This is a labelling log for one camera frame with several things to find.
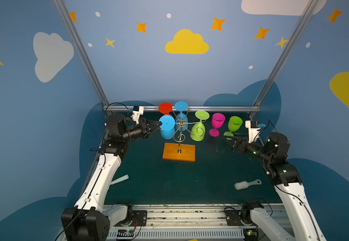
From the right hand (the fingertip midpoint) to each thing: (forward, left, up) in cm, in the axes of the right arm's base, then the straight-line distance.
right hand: (231, 134), depth 67 cm
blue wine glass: (+8, +23, -1) cm, 25 cm away
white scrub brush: (-11, -15, -33) cm, 37 cm away
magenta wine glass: (+26, -1, -20) cm, 32 cm away
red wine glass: (+16, +32, 0) cm, 36 cm away
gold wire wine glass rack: (+9, +24, -15) cm, 30 cm away
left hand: (+2, +32, +4) cm, 33 cm away
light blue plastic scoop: (-12, +58, -31) cm, 67 cm away
